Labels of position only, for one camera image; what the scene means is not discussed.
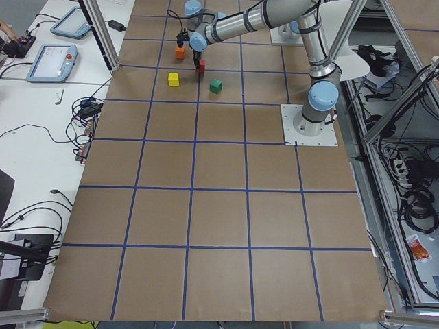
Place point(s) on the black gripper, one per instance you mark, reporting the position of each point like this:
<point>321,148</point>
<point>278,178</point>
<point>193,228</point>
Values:
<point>197,55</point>

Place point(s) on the red wooden block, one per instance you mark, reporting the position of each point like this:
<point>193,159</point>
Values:
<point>201,67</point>

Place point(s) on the orange wooden block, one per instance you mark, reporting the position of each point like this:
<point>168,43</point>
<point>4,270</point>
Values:
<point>180,52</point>

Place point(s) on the yellow wooden block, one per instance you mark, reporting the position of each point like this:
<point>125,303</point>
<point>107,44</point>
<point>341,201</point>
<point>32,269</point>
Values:
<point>173,79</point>

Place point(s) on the green wooden block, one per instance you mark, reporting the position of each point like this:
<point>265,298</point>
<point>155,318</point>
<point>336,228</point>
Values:
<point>215,86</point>

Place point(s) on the person's hand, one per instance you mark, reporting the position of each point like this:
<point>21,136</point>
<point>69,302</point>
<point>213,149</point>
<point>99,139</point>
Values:
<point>8,31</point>

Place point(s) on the black power adapter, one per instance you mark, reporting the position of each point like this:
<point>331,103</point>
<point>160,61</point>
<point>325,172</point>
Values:
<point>116,25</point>

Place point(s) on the far blue teach pendant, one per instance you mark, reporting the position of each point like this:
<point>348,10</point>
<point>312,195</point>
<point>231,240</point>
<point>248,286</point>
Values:
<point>72,25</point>

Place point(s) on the blue teach pendant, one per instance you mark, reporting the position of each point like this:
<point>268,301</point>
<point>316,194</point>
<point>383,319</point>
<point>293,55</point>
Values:
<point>52,64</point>
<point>72,25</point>

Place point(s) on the white plastic chair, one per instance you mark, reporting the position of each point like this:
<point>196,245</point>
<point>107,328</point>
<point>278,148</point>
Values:
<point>352,65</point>

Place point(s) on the near blue teach pendant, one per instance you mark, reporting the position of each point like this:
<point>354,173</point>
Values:
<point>52,64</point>

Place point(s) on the metal allen key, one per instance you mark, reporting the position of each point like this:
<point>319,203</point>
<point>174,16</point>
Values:
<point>59,97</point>

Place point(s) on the brown paper table mat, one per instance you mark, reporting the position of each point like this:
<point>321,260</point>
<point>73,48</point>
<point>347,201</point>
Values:
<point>191,207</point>

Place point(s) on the black joystick controller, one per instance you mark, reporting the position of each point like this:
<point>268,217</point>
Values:
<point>20,48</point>

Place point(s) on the black monitor stand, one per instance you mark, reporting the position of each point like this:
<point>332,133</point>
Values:
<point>25,257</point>

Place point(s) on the red snack packet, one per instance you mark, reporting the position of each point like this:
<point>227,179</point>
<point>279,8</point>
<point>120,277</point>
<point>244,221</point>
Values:
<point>417,249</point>

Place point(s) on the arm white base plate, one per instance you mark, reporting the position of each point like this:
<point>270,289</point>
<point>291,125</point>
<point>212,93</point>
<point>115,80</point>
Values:
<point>297,131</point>
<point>276,39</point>

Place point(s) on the aluminium frame post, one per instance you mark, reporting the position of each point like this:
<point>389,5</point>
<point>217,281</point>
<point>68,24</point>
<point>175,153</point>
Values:
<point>98,27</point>

